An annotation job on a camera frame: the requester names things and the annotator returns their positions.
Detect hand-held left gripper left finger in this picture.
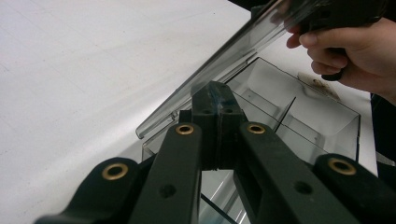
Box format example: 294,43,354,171
178,81,220,171

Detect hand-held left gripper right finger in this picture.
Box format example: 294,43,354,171
218,82,249,171

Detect white cartoon print tile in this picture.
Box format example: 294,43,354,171
297,72,342,101

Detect transparent grey compartment box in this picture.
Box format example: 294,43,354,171
135,0,362,224

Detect white table cover sheet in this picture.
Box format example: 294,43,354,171
0,0,379,224

